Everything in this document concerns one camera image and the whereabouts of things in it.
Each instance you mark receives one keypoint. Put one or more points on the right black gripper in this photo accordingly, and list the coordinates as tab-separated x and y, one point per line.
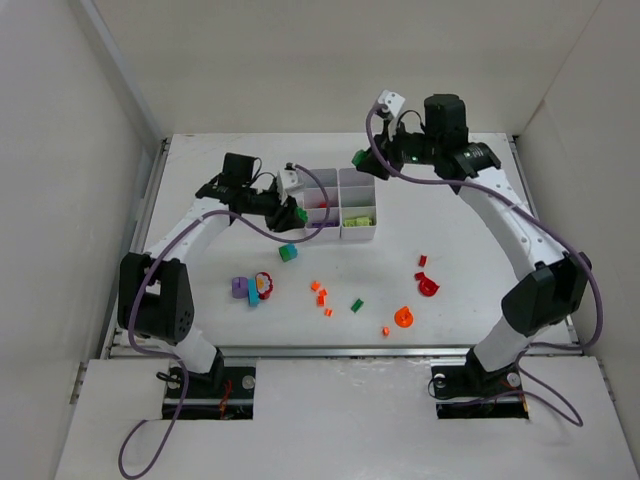
376	156

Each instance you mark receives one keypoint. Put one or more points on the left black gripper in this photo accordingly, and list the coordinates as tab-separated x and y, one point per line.
282	215

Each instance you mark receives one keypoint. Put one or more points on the small orange lego pair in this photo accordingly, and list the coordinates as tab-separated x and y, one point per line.
318	288

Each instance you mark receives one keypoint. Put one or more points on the orange round lego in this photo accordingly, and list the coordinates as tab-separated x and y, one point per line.
404	317

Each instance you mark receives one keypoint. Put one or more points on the green number lego brick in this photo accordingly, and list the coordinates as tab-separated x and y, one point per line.
359	157

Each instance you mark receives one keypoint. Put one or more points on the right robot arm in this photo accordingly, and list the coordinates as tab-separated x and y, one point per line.
551	276

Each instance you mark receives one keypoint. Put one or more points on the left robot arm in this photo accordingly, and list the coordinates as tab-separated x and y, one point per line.
154	295

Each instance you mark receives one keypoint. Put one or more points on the left white divided container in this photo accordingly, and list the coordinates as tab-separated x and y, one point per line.
312	196

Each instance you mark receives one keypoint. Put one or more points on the white divided container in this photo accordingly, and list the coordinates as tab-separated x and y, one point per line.
357	197
312	196

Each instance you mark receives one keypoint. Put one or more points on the red flower lego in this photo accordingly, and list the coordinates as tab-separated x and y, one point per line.
264	285

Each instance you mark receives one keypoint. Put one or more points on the right white divided container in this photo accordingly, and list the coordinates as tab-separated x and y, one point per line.
357	197

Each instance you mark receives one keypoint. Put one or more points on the purple arch lego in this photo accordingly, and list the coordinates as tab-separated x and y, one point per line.
239	287

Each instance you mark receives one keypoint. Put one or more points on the teal lego brick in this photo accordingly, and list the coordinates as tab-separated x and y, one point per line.
253	294

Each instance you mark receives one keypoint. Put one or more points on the small green lego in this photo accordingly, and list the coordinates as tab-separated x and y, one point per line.
357	305

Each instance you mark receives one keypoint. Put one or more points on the red round lego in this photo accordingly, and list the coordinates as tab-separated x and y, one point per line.
426	286

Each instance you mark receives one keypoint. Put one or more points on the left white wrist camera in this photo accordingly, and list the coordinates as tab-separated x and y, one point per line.
288	182

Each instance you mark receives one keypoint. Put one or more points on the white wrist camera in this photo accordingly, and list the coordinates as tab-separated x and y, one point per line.
390	104
288	182

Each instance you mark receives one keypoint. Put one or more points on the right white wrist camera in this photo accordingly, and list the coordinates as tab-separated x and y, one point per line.
390	104

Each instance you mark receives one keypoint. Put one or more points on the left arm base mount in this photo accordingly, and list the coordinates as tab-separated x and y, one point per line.
226	393

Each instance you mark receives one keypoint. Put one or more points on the aluminium rail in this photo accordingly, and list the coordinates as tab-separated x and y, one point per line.
119	347

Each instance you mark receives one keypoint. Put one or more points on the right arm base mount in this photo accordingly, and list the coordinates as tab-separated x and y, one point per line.
461	394

